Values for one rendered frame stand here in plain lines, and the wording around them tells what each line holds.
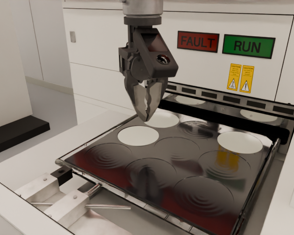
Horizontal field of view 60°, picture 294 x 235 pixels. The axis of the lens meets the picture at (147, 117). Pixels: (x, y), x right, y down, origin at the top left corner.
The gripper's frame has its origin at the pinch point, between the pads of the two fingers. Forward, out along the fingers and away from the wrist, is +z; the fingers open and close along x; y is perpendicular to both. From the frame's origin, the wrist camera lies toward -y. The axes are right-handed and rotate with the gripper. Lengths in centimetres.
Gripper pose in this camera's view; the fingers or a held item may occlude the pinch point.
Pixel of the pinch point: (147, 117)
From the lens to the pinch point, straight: 54.3
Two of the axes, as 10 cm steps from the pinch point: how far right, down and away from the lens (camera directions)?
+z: 0.0, 9.0, 4.3
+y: -3.9, -3.9, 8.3
